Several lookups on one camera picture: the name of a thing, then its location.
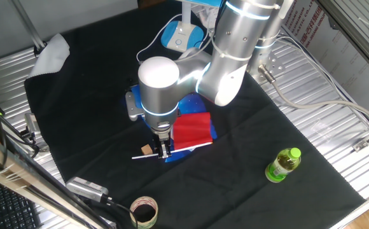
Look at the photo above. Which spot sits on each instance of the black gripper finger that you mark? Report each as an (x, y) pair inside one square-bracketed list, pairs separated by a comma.
[(168, 151), (161, 149)]

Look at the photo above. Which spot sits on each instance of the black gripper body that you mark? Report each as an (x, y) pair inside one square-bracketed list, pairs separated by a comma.
[(163, 138)]

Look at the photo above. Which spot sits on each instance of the grey metal pole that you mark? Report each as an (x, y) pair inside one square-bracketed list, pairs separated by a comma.
[(28, 25)]

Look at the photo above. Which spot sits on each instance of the blue white desk lamp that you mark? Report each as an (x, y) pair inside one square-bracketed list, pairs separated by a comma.
[(178, 35)]

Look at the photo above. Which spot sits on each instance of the small wooden cube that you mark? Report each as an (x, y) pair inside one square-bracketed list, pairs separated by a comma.
[(146, 149)]

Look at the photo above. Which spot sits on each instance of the green tape roll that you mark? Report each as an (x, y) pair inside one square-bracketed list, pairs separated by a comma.
[(143, 199)]

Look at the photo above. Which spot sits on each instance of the aluminium frame bar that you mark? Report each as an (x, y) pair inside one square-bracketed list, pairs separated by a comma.
[(28, 181)]

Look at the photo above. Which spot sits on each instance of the black keyboard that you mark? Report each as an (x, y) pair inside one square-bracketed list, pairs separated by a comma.
[(12, 210)]

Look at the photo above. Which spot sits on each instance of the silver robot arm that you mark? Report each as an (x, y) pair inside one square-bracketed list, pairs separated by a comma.
[(229, 47)]

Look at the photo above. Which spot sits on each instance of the white panel with red print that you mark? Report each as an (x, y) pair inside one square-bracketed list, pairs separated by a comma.
[(337, 54)]

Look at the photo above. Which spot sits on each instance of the silver depth camera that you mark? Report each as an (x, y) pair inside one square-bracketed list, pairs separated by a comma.
[(86, 187)]

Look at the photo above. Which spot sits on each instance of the green tea bottle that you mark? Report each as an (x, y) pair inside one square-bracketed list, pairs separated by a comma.
[(283, 165)]

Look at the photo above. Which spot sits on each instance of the metal clamp bracket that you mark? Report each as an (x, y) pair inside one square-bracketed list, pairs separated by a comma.
[(32, 124)]

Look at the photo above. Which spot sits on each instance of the red flag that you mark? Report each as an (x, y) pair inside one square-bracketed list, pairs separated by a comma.
[(192, 130)]

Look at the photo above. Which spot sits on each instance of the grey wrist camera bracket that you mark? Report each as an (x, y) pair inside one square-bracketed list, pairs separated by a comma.
[(133, 105)]

